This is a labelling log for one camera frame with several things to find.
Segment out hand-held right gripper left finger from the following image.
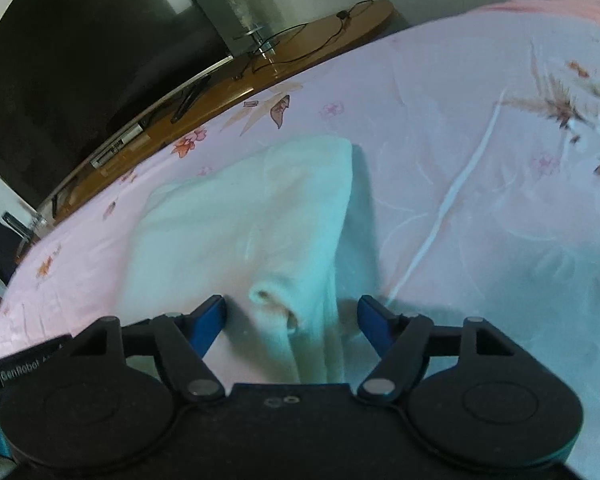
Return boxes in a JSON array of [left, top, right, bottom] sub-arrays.
[[67, 294, 227, 405]]

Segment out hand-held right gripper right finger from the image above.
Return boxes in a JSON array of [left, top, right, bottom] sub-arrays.
[[357, 294, 522, 405]]

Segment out white small garment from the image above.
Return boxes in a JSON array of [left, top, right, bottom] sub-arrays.
[[122, 135, 381, 386]]

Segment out black chair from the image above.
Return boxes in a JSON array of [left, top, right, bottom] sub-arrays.
[[0, 222, 29, 287]]

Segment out clear glass ornament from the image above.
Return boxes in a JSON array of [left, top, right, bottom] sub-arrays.
[[2, 210, 49, 242]]

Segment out pink floral bed sheet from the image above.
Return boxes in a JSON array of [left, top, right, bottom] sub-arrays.
[[0, 0, 600, 480]]

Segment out silver set-top box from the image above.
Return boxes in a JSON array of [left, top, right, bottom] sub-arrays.
[[90, 122, 147, 169]]

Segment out black remote control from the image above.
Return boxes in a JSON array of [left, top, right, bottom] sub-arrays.
[[170, 75, 214, 124]]

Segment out wooden television cabinet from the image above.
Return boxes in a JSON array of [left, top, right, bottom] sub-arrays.
[[39, 0, 396, 224]]

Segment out black television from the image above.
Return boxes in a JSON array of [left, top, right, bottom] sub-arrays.
[[0, 0, 234, 211]]

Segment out black cable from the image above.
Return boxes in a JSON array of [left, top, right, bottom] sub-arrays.
[[231, 0, 377, 82]]

